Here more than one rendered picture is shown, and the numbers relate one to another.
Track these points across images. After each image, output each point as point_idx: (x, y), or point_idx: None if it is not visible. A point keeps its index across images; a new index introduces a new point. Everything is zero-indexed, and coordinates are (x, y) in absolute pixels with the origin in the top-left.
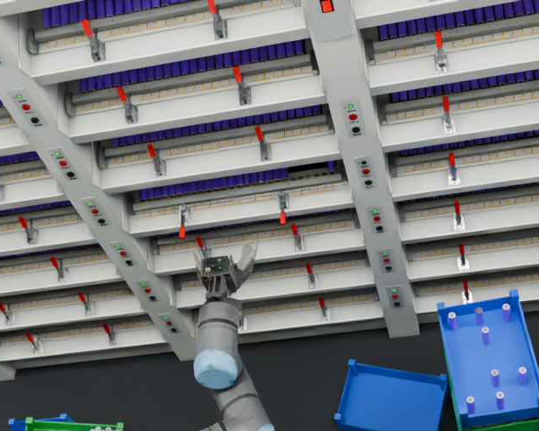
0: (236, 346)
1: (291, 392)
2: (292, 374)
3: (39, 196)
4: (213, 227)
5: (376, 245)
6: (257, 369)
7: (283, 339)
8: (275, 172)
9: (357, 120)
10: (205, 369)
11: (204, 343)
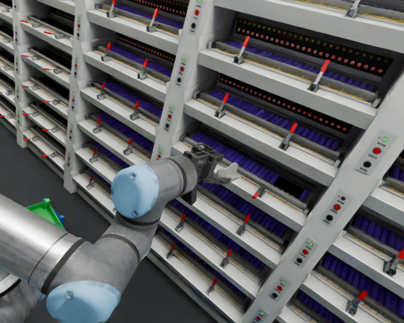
0: (169, 194)
1: (156, 314)
2: (165, 306)
3: (155, 88)
4: (206, 188)
5: (284, 271)
6: (152, 286)
7: (177, 285)
8: (267, 177)
9: (376, 156)
10: (127, 173)
11: (151, 163)
